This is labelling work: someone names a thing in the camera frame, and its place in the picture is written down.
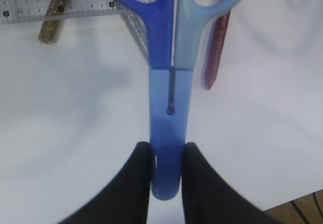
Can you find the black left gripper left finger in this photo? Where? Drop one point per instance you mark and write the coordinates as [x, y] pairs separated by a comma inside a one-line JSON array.
[[125, 199]]

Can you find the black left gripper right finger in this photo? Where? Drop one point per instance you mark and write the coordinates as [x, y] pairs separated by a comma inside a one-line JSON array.
[[207, 198]]

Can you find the blue scissors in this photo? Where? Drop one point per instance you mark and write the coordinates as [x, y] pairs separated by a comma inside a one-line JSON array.
[[174, 29]]

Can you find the red glitter pen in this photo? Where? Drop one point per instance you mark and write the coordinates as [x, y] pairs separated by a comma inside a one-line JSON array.
[[213, 54]]

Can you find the silver glitter pen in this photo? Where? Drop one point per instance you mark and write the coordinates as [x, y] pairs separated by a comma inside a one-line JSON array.
[[136, 28]]

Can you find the gold glitter pen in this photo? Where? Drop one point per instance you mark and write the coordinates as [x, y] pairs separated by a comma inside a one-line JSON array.
[[51, 28]]

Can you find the clear plastic ruler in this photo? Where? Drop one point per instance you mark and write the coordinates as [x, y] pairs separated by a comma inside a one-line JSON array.
[[25, 11]]

